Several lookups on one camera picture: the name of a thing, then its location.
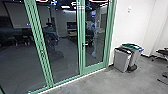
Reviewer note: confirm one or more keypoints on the green framed glass door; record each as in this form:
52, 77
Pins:
110, 33

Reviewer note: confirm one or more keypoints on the grey trash bin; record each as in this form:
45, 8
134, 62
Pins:
121, 60

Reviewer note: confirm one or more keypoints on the green lidded trash bin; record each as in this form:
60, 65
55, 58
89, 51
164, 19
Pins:
136, 50

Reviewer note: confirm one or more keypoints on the black office stool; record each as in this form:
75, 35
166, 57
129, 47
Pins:
163, 53

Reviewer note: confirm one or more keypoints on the green framed glass wall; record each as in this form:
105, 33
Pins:
36, 33

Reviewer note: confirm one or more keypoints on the small white wall switch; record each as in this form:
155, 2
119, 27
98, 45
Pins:
129, 10

